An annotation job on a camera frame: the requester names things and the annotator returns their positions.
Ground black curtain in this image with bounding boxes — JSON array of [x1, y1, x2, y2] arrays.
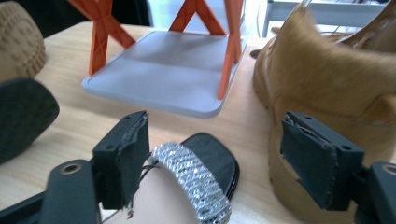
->
[[12, 0, 151, 39]]

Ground white metal desk frame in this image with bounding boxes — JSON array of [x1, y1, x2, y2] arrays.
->
[[262, 0, 396, 38]]

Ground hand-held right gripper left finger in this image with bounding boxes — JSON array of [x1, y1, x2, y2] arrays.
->
[[92, 110, 151, 211]]

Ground black sandal with rhinestone strap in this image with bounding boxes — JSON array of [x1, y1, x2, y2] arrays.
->
[[102, 133, 240, 224], [0, 77, 60, 165]]

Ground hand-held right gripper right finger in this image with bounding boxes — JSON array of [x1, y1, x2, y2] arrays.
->
[[279, 110, 365, 213]]

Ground grey shoe rack orange legs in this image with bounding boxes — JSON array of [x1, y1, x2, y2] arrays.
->
[[66, 0, 248, 119]]

